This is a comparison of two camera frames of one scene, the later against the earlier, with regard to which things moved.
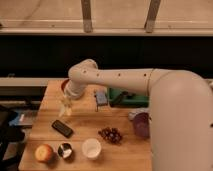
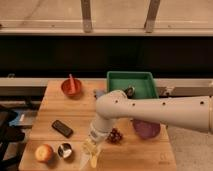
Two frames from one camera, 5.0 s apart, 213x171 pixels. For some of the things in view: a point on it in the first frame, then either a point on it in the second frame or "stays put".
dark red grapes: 111,134 stays put
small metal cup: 65,150 stays put
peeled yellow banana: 65,110 -> 93,160
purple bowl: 141,125 stays put
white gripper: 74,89 -> 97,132
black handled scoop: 124,93 stays put
